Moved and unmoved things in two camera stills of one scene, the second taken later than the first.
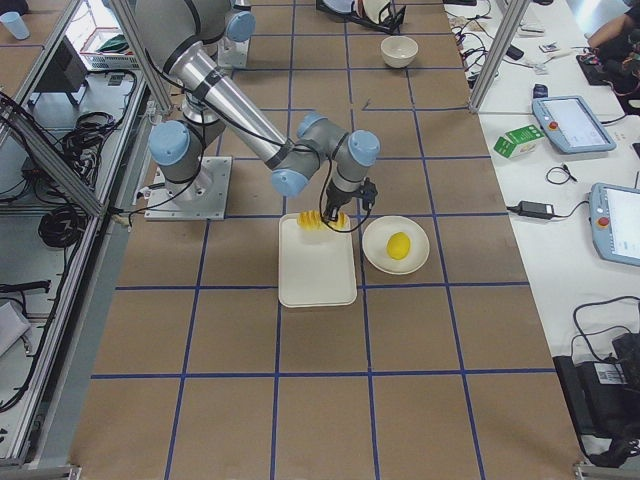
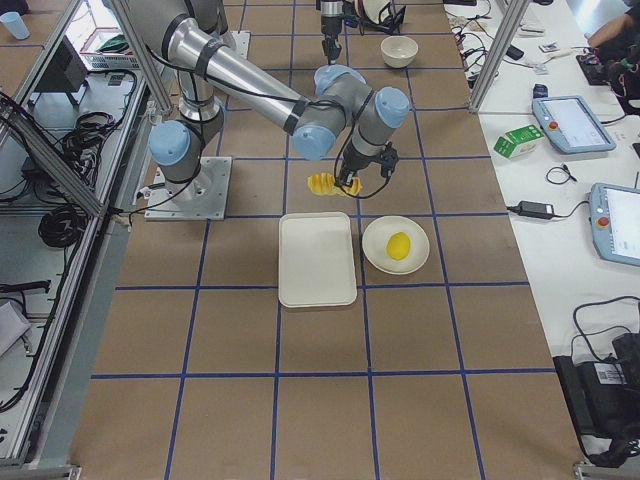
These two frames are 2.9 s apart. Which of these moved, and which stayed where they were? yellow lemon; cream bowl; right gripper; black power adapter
Moved: right gripper
Stayed: cream bowl; yellow lemon; black power adapter
